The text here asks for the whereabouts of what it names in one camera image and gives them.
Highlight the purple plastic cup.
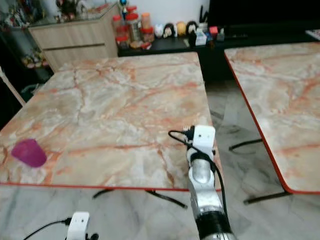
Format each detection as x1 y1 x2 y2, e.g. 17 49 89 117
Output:
11 139 48 168

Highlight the glass shelf with toys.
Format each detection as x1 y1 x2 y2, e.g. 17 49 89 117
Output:
0 0 32 30

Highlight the light wooden cabinet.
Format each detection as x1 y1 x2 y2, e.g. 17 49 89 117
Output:
28 5 117 72

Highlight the marble folding table red edge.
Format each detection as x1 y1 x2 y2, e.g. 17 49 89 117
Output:
223 41 320 205
0 51 222 211

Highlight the dark plant ornament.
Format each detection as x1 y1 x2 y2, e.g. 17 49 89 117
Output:
55 0 97 24

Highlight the small red lid jar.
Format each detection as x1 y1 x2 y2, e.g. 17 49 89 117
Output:
115 33 129 50
142 26 155 43

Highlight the tall red lid jar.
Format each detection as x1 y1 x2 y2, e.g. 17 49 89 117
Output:
126 12 143 43

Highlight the blue trophy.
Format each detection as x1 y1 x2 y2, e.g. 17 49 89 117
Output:
119 0 130 19

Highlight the orange snack jar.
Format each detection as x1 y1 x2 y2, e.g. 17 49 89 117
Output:
141 12 152 29

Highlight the white round figurine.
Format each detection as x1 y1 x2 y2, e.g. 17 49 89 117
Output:
153 23 164 39

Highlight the black and white figurine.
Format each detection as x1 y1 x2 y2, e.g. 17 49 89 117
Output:
164 23 175 38

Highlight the yellow round figurine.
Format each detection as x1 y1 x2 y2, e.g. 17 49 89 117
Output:
175 20 187 37

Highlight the black round figurine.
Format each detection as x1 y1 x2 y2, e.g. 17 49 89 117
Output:
186 19 199 36

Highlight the white and blue box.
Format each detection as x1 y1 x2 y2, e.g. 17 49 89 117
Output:
194 30 209 47

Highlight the black low console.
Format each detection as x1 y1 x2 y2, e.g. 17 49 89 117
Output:
114 27 320 83

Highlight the black television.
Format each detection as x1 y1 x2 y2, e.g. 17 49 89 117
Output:
207 0 320 27

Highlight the white stick handle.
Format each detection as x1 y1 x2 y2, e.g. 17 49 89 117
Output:
0 69 27 107

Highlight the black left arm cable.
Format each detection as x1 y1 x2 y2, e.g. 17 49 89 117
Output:
22 218 72 240

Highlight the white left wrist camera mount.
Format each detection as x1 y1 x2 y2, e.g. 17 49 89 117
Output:
67 211 91 240

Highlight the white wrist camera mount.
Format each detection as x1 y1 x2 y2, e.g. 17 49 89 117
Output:
67 211 91 240
190 125 216 157

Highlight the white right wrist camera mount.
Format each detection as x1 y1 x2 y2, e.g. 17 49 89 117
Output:
190 125 216 157

